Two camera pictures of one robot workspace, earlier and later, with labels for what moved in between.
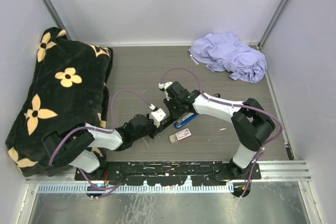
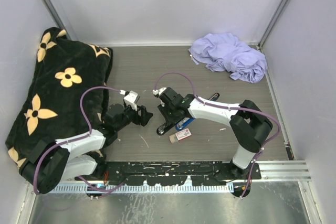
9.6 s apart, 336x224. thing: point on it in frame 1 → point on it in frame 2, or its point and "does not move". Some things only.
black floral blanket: [66, 85] does not move
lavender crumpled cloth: [224, 52] does not move
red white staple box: [180, 136] does not move
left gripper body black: [150, 130] → [129, 115]
